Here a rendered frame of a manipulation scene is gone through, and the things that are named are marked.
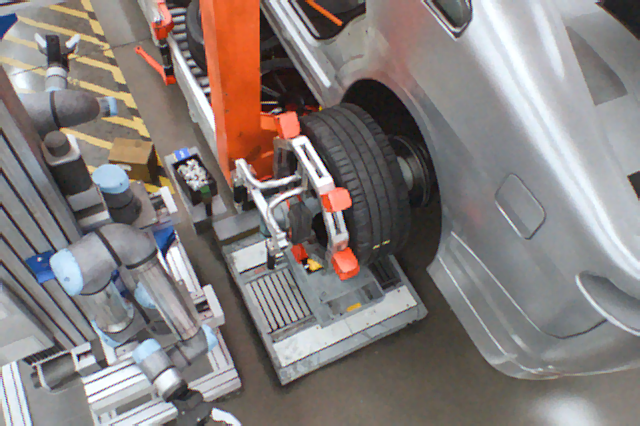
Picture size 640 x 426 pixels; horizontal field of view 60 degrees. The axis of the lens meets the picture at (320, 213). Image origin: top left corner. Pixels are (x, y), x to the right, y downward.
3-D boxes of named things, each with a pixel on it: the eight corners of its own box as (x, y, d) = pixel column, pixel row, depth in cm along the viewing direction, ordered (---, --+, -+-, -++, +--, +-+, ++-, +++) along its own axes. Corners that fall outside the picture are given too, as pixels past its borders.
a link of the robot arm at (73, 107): (90, 85, 165) (114, 91, 212) (51, 89, 163) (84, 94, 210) (98, 124, 167) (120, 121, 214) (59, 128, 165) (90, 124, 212)
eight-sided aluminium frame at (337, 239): (338, 282, 238) (355, 215, 192) (324, 288, 236) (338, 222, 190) (284, 185, 262) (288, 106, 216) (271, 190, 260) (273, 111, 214)
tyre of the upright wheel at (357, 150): (378, 265, 259) (434, 228, 197) (333, 284, 252) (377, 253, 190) (320, 141, 271) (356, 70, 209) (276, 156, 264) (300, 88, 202)
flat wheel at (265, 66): (370, 132, 324) (377, 104, 304) (285, 194, 296) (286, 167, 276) (293, 69, 346) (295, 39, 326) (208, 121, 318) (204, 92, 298)
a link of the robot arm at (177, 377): (177, 363, 148) (149, 382, 143) (187, 377, 146) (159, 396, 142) (177, 374, 154) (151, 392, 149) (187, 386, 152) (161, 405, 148)
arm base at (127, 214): (109, 230, 215) (102, 217, 207) (98, 200, 222) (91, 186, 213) (147, 216, 220) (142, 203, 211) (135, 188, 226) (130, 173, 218)
